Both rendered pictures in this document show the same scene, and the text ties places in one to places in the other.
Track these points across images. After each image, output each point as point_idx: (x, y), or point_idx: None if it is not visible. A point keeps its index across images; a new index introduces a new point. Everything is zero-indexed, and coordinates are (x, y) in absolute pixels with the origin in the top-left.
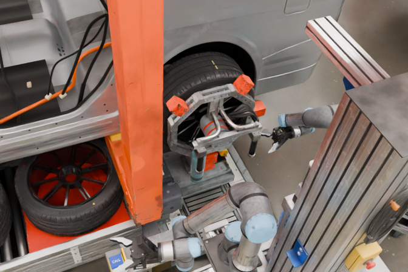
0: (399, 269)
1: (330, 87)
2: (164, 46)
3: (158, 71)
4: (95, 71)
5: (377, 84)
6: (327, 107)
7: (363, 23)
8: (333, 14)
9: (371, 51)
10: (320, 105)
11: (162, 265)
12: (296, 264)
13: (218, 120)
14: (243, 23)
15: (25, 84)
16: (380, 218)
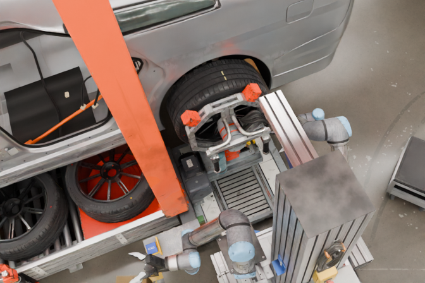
0: (420, 242)
1: (370, 50)
2: (172, 69)
3: (152, 124)
4: None
5: (305, 165)
6: (320, 123)
7: None
8: (342, 11)
9: (422, 2)
10: (358, 72)
11: None
12: (279, 272)
13: (233, 124)
14: (246, 38)
15: (64, 93)
16: (320, 259)
